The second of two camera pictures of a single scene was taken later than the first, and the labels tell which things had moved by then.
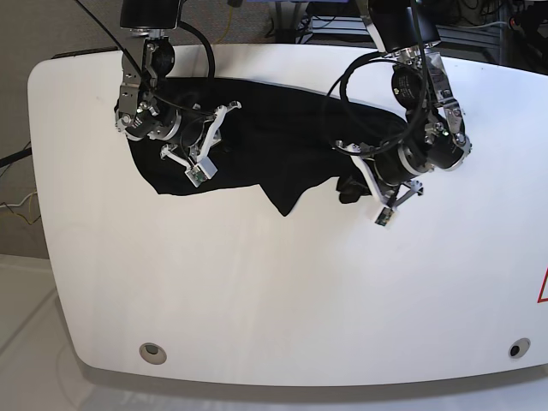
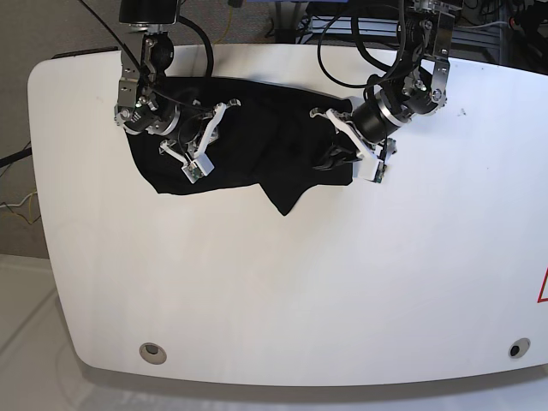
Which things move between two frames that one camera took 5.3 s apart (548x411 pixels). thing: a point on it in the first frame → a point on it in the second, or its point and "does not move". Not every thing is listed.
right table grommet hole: (519, 348) does not move
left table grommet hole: (153, 354) does not move
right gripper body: (388, 172) → (367, 123)
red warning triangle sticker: (541, 299) does not move
